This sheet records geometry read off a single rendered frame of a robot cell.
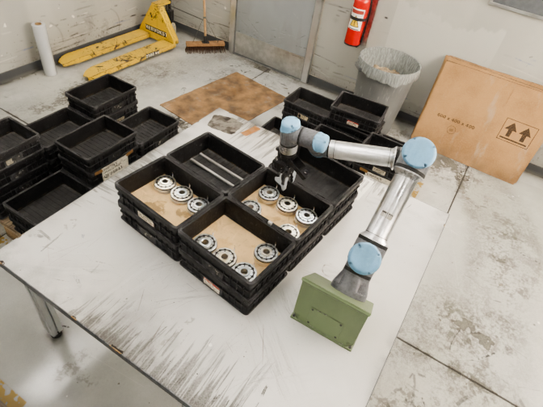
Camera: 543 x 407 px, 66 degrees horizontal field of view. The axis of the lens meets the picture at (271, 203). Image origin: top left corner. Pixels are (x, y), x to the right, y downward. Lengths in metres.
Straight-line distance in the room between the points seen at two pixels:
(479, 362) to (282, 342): 1.50
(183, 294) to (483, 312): 2.04
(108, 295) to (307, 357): 0.84
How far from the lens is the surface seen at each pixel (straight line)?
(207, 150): 2.30
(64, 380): 2.52
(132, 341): 1.74
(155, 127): 3.27
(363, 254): 1.52
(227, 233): 1.86
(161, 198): 2.02
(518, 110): 4.23
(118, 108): 3.28
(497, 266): 3.50
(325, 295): 1.59
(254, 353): 1.70
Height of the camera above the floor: 2.22
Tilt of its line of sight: 43 degrees down
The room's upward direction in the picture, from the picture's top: 10 degrees clockwise
